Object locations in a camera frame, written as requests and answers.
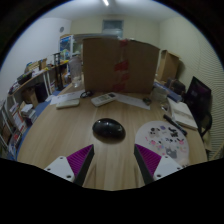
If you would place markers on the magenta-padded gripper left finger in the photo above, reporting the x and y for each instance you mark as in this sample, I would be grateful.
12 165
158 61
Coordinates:
59 166

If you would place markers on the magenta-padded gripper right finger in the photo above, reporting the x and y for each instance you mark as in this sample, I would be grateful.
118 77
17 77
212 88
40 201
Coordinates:
166 166

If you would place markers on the black computer mouse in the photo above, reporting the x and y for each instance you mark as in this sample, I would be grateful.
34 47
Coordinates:
108 128

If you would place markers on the round white printed mouse pad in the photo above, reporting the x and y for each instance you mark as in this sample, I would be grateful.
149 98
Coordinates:
165 140

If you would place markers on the black marker pen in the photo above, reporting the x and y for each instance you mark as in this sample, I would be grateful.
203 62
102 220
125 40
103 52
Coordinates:
175 125

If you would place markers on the white book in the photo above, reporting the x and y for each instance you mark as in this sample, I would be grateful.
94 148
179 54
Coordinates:
182 114

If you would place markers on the small flat white remote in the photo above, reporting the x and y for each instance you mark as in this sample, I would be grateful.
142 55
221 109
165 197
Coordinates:
67 103

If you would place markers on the small dark clip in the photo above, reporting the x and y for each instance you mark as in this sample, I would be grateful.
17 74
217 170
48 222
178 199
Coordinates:
147 100

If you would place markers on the blue book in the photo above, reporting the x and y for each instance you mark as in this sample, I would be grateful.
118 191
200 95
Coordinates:
173 95

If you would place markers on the clear round plastic container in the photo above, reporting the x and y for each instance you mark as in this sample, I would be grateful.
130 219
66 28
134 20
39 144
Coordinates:
159 94

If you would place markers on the cluttered shelf unit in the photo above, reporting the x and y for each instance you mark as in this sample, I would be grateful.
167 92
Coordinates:
30 96

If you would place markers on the black office chair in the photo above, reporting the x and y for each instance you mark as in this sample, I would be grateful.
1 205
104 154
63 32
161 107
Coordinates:
198 96

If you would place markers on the white remote control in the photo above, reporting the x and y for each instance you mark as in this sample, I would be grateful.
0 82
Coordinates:
104 99

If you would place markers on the clear plastic bottle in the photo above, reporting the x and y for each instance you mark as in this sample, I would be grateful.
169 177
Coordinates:
75 70

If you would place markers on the open brown cardboard box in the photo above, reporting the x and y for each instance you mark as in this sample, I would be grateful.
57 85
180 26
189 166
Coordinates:
167 65

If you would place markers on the large brown cardboard box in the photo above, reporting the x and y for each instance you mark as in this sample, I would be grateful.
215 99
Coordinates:
100 65

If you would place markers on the window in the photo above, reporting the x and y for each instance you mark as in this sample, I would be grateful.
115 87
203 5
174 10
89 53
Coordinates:
112 26

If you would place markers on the ceiling light tube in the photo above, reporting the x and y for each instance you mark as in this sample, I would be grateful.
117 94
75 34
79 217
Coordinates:
105 2

